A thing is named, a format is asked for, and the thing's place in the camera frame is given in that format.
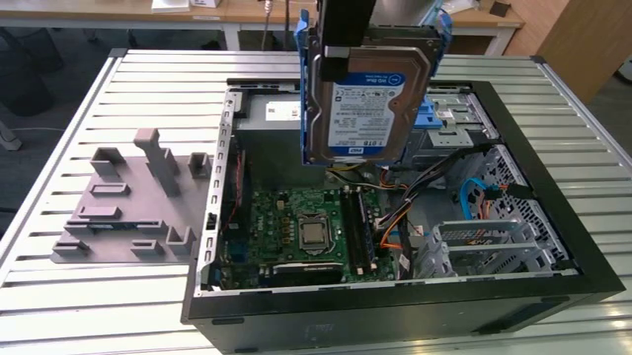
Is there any wooden cabinet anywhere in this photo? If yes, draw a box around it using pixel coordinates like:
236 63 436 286
503 0 632 104

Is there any grey metal stand foot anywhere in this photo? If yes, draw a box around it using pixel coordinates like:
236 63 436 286
0 121 24 152

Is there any orange black wire bundle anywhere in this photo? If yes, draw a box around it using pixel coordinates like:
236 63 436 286
377 212 415 249

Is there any silver CPU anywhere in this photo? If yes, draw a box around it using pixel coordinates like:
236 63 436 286
300 223 330 248

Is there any silver optical drive cage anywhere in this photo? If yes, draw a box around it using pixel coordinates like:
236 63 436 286
404 88 500 171

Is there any green motherboard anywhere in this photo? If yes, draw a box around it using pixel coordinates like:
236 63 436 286
217 187 396 290

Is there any large white box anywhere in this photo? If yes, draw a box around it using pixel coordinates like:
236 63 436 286
150 0 191 15

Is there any hard disk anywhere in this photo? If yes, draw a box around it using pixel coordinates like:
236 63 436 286
294 9 455 166

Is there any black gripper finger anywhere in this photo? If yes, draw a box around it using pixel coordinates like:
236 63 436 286
316 0 377 81

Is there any wooden desk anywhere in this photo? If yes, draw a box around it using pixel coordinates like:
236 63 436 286
0 0 525 56

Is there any orange black power wire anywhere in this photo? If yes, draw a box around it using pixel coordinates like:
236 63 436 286
481 183 533 223

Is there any grey power supply unit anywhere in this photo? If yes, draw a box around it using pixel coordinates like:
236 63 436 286
232 94 332 189

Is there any black office chair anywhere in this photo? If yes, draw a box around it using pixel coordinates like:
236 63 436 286
0 27 66 115

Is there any silver disk bay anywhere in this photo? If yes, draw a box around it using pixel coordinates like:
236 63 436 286
413 218 558 280

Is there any black graphics card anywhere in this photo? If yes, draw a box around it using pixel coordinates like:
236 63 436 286
270 261 345 285

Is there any grey parts rack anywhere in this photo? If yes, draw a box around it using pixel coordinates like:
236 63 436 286
51 127 217 264

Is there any blue data wire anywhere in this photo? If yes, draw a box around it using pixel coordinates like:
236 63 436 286
457 176 489 223

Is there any blue drive latch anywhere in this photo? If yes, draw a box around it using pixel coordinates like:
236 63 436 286
413 100 445 130

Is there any black cable bundle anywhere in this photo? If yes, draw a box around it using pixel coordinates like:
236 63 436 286
383 146 495 237

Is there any black PC case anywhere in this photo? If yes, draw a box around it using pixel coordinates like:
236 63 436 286
181 77 627 354

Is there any black CPU socket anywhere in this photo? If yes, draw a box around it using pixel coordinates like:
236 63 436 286
294 212 338 257

